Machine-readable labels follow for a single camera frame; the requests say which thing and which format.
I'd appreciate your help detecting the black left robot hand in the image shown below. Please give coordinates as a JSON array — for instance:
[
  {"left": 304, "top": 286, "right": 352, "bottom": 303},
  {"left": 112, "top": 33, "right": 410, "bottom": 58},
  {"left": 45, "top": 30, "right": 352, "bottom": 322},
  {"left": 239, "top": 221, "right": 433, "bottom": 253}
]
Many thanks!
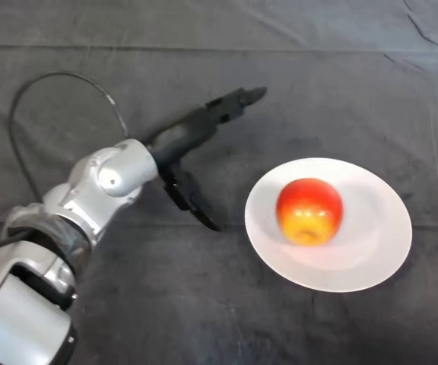
[{"left": 144, "top": 86, "right": 268, "bottom": 232}]

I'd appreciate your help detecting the red yellow apple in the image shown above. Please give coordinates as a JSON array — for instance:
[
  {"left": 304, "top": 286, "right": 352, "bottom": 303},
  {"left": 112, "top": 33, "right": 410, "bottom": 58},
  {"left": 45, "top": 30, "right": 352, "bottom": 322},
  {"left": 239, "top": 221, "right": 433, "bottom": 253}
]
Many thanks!
[{"left": 275, "top": 177, "right": 344, "bottom": 246}]

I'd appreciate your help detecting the white round plate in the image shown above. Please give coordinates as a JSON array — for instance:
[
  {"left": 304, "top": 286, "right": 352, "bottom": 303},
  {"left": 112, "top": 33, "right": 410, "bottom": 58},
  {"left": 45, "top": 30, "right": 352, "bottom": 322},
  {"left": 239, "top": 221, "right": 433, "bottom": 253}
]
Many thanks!
[{"left": 244, "top": 157, "right": 413, "bottom": 294}]

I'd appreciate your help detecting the black cloth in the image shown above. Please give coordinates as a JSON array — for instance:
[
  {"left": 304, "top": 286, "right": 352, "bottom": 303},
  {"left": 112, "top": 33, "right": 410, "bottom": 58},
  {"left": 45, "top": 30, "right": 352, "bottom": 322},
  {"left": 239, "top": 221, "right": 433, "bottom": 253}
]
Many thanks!
[{"left": 0, "top": 0, "right": 438, "bottom": 365}]

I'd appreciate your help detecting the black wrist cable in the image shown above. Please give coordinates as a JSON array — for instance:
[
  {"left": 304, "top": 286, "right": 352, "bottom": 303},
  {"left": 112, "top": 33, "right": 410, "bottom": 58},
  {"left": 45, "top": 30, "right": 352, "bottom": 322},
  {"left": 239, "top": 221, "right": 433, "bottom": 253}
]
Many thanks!
[{"left": 0, "top": 72, "right": 129, "bottom": 255}]

